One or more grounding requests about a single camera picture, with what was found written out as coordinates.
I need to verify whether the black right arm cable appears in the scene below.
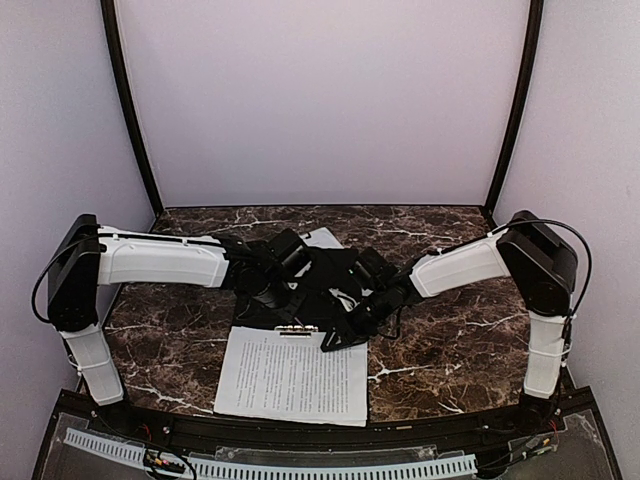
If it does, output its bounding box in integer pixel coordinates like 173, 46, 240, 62
487, 219, 594, 326

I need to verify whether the black frame post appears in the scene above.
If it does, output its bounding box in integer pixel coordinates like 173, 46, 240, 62
100, 0, 165, 218
482, 0, 544, 222

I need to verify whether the stapled text document stack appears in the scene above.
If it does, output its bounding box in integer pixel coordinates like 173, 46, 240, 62
214, 327, 368, 427

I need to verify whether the black left frame post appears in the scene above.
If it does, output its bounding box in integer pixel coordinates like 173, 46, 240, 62
100, 0, 165, 218

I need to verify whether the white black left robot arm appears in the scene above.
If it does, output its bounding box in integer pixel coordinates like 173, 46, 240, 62
34, 214, 311, 407

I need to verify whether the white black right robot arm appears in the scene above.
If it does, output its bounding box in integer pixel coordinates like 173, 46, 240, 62
321, 210, 593, 400

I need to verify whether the mint green clipboard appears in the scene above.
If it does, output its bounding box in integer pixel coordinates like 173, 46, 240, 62
300, 227, 343, 249

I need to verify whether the silver folder spring clip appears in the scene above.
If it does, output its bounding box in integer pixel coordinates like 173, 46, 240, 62
275, 325, 319, 338

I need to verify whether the blue file folder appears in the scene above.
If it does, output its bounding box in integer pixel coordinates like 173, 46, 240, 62
232, 248, 358, 332

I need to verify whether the black right frame post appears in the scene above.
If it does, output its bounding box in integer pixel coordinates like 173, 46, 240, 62
482, 0, 544, 222

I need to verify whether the white slotted cable duct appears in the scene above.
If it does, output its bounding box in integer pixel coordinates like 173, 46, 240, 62
64, 428, 478, 479

